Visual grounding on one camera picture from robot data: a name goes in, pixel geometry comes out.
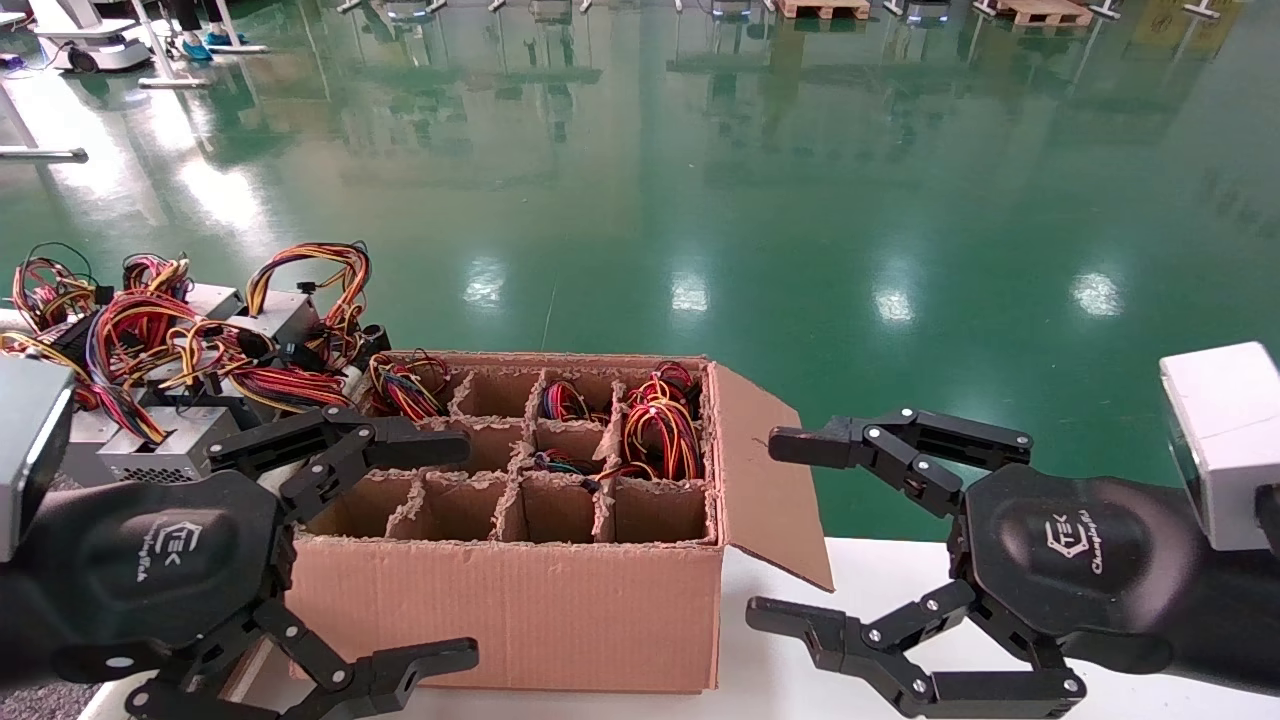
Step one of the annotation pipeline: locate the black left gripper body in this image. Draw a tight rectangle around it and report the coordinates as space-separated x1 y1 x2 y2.
0 470 296 691

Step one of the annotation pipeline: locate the person with blue shoe covers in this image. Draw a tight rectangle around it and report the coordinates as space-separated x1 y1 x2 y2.
168 0 247 63

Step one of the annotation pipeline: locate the white table leg with foot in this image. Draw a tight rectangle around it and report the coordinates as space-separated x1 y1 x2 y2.
0 85 89 163
205 0 271 54
130 0 213 89

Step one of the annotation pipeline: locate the red yellow purple cable bundle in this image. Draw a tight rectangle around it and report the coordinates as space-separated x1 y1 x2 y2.
0 330 169 444

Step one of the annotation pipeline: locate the orange yellow looped cable bundle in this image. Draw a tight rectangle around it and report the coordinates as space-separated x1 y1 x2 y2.
245 242 373 366

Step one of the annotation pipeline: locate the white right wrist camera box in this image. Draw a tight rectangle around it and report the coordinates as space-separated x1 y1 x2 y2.
1160 342 1280 553

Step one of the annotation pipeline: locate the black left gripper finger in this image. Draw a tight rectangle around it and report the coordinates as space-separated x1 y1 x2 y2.
207 408 471 521
125 598 479 720

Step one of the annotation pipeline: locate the plain grey power supply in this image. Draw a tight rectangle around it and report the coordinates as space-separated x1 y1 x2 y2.
60 408 116 486

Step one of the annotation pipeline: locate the red black cable bundle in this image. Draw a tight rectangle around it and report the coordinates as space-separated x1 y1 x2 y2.
225 362 358 416

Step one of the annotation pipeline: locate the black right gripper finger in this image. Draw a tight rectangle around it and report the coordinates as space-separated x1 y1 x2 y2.
768 408 1033 519
745 578 1087 719

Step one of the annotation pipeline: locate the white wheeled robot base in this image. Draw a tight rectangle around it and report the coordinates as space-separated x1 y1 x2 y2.
30 0 153 73

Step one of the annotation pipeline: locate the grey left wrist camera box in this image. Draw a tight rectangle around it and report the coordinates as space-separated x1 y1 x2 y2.
0 355 76 563

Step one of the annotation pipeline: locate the brown cardboard box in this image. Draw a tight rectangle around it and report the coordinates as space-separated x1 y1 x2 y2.
285 350 836 694

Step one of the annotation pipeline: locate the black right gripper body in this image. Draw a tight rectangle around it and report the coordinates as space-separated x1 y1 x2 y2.
950 465 1280 693

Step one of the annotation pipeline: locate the silver power supply unit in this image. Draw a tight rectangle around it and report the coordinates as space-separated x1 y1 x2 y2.
185 283 246 321
225 290 323 347

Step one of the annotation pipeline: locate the grey metal pipe rail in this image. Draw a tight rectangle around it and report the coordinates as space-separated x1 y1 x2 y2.
75 362 366 720

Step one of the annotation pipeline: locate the cardboard divider grid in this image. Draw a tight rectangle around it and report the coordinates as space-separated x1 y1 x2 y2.
300 365 716 544

